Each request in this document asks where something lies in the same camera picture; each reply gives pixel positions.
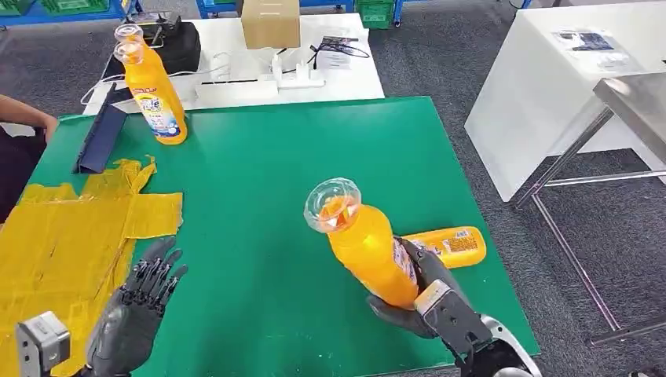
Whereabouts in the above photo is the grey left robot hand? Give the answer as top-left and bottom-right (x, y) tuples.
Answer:
(82, 236), (189, 377)

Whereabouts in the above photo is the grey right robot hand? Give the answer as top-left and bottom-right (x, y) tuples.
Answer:
(366, 236), (460, 340)

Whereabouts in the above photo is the orange drink bottle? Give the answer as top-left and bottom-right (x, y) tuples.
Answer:
(112, 40), (188, 146)
(403, 226), (488, 270)
(303, 177), (420, 311)
(113, 23), (157, 59)

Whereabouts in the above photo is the yellow sheet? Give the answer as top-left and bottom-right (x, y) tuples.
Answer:
(0, 155), (185, 377)

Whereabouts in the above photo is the green table mat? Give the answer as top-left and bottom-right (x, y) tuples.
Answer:
(28, 96), (541, 377)

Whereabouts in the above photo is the dark blue angled folder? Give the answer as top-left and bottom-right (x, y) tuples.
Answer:
(73, 82), (129, 175)

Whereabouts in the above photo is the person's hand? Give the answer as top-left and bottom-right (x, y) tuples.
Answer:
(42, 115), (60, 143)

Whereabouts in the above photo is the black flat bar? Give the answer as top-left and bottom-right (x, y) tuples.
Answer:
(106, 84), (135, 105)

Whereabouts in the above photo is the white table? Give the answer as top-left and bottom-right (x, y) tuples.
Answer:
(82, 13), (386, 116)

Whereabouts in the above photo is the white cabinet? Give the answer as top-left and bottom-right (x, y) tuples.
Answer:
(464, 2), (666, 203)

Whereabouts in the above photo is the white flat box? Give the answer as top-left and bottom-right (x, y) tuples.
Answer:
(195, 80), (280, 102)

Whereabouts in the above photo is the white power strip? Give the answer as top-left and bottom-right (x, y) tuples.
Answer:
(269, 52), (327, 90)

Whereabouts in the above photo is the white paper sheet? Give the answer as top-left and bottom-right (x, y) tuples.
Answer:
(316, 49), (352, 70)

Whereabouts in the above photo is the black carrying case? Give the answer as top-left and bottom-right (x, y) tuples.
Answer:
(103, 20), (203, 79)

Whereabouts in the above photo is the grey metal device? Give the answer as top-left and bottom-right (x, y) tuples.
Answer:
(124, 10), (184, 49)

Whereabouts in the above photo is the blue shelf rack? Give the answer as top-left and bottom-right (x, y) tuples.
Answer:
(196, 0), (404, 27)
(0, 0), (142, 27)

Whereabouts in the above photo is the steel table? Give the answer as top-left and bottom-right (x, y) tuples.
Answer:
(512, 71), (666, 348)

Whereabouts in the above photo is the brown cardboard box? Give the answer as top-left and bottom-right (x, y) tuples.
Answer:
(240, 0), (302, 50)

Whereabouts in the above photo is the clear bag with dark item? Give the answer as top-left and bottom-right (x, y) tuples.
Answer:
(553, 30), (618, 53)

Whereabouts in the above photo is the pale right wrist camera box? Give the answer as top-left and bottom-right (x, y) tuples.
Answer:
(414, 280), (494, 357)

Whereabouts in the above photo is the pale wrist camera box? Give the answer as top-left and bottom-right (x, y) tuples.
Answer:
(414, 280), (494, 357)
(15, 311), (71, 377)

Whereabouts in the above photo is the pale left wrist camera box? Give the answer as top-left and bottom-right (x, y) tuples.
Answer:
(15, 311), (71, 377)

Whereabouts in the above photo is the white cable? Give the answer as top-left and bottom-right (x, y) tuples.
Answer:
(79, 64), (230, 106)

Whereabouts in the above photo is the black cable bundle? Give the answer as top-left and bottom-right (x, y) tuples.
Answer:
(280, 35), (372, 71)

